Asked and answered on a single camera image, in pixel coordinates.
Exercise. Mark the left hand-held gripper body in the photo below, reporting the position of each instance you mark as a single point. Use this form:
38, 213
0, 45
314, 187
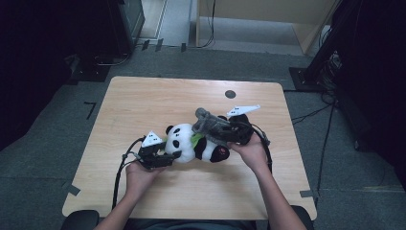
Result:
153, 156

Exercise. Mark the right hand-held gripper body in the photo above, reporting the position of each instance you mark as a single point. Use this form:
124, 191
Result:
241, 129

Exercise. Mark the panda plush toy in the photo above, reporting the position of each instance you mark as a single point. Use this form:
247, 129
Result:
183, 143

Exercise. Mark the grey fuzzy sock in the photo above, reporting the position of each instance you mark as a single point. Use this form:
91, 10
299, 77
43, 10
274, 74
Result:
207, 123

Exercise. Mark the person's left hand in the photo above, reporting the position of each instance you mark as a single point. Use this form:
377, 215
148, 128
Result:
139, 180

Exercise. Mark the person's right hand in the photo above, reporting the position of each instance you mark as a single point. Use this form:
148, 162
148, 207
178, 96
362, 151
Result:
255, 155

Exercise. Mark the person's dark clothing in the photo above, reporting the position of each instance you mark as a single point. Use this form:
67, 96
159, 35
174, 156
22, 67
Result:
191, 225

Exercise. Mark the black angled floor tape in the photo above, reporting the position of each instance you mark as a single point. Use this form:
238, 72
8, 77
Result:
92, 107

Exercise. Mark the grey tape strip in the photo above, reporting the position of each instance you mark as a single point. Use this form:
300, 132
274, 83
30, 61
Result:
308, 193
72, 189

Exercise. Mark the black flat stand base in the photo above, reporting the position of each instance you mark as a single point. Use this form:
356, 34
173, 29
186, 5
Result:
91, 72

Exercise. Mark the light wooden cabinet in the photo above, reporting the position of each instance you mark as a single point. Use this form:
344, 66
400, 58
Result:
265, 12

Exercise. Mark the dark monitor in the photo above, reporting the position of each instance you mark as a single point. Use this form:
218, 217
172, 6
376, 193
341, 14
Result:
127, 25

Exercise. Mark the dark curtain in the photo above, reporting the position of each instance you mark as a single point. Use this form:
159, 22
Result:
38, 64

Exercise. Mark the black stand with post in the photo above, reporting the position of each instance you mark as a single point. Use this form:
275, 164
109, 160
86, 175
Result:
306, 78

